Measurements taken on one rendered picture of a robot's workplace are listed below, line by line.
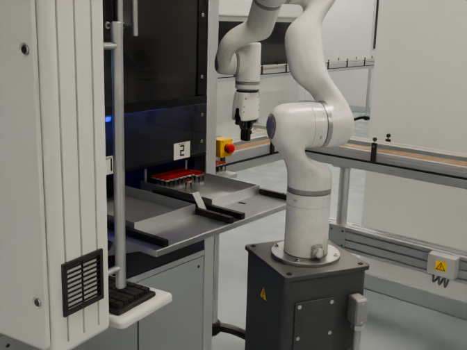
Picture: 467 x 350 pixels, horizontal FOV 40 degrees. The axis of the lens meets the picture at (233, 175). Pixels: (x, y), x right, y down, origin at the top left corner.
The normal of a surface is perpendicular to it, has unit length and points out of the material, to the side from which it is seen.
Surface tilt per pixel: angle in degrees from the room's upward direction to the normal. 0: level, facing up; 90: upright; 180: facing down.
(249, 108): 92
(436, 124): 90
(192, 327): 90
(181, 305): 90
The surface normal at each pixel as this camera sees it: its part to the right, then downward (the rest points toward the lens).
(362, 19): -0.63, 0.17
